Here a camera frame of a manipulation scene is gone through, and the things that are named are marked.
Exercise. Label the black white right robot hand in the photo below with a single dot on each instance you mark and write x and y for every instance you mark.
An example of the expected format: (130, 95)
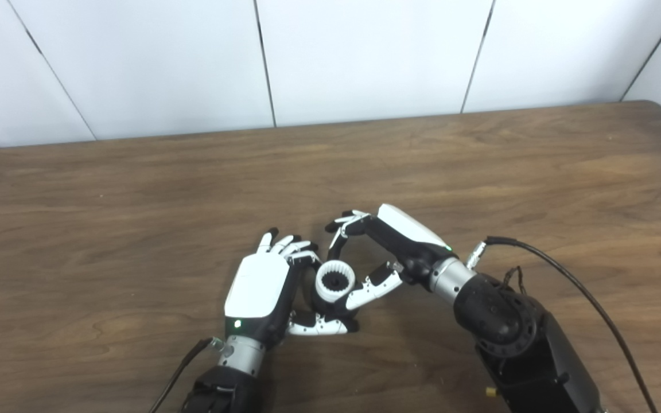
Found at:
(411, 241)

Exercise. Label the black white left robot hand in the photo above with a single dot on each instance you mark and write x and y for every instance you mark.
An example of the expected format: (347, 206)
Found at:
(256, 287)

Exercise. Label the round black plastic part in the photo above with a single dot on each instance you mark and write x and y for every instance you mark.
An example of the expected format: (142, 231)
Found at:
(336, 282)

